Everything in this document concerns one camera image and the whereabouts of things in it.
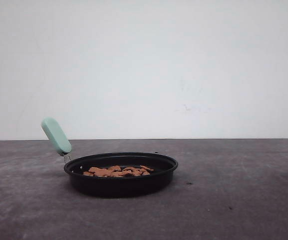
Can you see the brown beef pieces pile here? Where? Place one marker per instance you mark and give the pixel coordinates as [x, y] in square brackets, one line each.
[118, 171]

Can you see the black frying pan green handle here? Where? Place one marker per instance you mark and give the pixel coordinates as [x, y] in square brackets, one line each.
[163, 165]

